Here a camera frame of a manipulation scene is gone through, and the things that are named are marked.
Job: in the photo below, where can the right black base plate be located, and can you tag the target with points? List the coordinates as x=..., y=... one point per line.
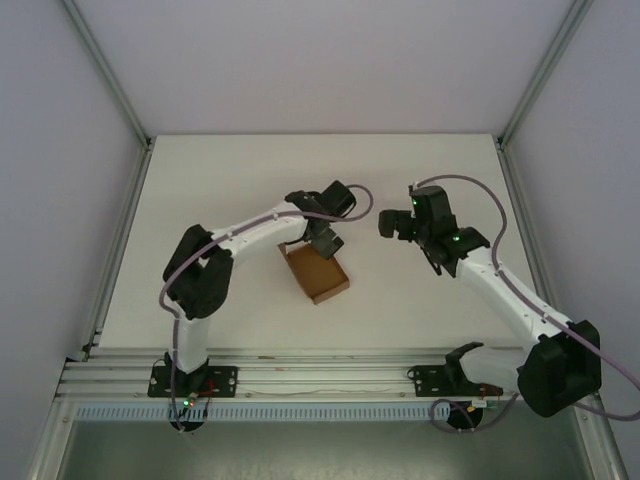
x=425, y=382

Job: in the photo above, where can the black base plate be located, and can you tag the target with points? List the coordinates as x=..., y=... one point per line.
x=425, y=382
x=222, y=382

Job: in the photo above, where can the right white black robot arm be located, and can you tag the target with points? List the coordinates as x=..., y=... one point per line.
x=505, y=295

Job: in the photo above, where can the brown cardboard box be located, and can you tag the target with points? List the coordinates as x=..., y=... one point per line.
x=320, y=272

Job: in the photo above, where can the aluminium side rail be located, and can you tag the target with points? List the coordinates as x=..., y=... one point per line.
x=530, y=225
x=120, y=240

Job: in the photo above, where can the grey metal sheet panel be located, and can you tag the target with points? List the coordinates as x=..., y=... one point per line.
x=320, y=452

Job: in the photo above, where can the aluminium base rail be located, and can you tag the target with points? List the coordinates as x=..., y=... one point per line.
x=325, y=377

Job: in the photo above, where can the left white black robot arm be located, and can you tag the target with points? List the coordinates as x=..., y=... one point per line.
x=260, y=230

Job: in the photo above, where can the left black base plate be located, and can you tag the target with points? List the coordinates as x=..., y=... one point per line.
x=222, y=382

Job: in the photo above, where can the aluminium frame post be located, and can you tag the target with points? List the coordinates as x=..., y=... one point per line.
x=107, y=70
x=542, y=70

